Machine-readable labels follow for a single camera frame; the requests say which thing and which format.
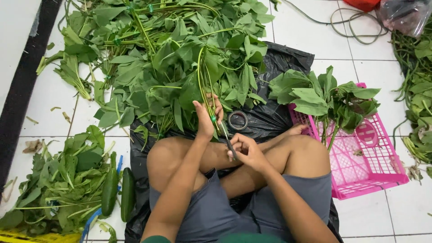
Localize bunch of greens with stems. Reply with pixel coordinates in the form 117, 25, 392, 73
268, 65, 382, 152

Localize black handled scissors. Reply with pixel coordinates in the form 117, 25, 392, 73
219, 121, 238, 160

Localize heap of long beans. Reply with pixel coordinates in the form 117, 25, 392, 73
391, 17, 432, 179

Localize person's left hand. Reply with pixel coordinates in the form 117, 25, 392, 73
193, 93, 224, 140

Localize small dark green cucumber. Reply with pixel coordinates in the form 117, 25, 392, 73
120, 167, 136, 223

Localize black door threshold strip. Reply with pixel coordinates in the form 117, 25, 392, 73
0, 0, 64, 203

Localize bundle of green leafy stems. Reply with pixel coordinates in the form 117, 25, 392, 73
148, 35, 270, 140

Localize yellow plastic crate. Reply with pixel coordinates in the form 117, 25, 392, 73
0, 230, 81, 243

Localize green shirt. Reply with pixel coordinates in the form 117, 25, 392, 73
141, 232, 287, 243

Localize loose green long bean strands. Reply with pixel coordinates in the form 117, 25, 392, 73
270, 0, 389, 45

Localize black plastic bag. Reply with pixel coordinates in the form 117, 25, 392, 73
124, 41, 344, 243

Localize red plastic item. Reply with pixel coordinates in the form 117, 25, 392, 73
344, 0, 381, 13

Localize blue plastic strip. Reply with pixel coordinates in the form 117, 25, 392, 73
80, 155, 124, 243

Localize large heap of leafy greens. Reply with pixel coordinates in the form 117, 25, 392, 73
35, 0, 275, 142

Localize pile of trimmed green leaves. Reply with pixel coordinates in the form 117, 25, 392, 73
0, 125, 119, 237

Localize pink plastic crate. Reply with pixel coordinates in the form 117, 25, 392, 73
288, 82, 410, 200

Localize clear plastic bag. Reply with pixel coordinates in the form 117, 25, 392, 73
375, 0, 432, 38

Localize person's right hand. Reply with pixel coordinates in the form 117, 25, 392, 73
227, 133, 272, 173

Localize large green cucumber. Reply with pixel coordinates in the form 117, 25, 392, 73
101, 151, 119, 217

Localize person's right leg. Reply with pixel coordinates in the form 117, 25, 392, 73
219, 134, 332, 200

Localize small loose bunch of greens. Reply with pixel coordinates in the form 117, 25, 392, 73
35, 25, 93, 101

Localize roll of dark tape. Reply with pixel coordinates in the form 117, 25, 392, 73
227, 110, 249, 131

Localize grey shorts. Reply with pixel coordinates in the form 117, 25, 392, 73
148, 169, 333, 243

